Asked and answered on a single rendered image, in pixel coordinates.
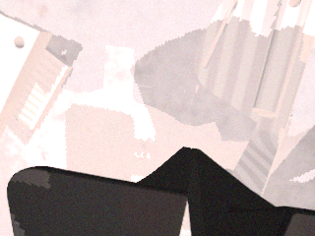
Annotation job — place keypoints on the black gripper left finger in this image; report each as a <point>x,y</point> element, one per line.
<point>50,201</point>

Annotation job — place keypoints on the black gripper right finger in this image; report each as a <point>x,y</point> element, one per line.
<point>221,205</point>

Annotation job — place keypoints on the white housing plate with two holes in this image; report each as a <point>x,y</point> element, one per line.
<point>21,46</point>

